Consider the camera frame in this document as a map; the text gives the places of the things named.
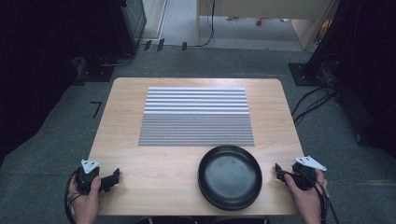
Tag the dark cabinet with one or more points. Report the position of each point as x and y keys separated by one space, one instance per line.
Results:
x=132 y=21

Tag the black round plate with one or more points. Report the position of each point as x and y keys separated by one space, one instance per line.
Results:
x=229 y=177

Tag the grey striped placemat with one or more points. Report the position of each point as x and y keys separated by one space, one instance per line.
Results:
x=196 y=118

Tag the yellow object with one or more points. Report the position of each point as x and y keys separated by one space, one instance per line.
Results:
x=325 y=29

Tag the light wooden desk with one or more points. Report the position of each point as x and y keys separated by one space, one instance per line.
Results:
x=267 y=7

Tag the person's dark trousers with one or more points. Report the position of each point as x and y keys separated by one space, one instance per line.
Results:
x=202 y=220

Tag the person's right hand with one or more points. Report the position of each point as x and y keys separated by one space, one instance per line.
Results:
x=306 y=199

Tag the person's left hand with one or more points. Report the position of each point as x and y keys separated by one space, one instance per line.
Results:
x=87 y=202

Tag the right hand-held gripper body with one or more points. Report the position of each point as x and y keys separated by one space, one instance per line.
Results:
x=304 y=177

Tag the dark curtain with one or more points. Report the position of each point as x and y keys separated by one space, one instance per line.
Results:
x=34 y=62
x=367 y=62

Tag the small red object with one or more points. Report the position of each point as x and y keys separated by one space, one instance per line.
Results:
x=259 y=21

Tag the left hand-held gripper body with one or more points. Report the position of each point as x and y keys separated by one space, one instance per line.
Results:
x=84 y=179

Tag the black stand base plate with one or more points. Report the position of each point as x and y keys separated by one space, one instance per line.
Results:
x=96 y=73
x=302 y=74

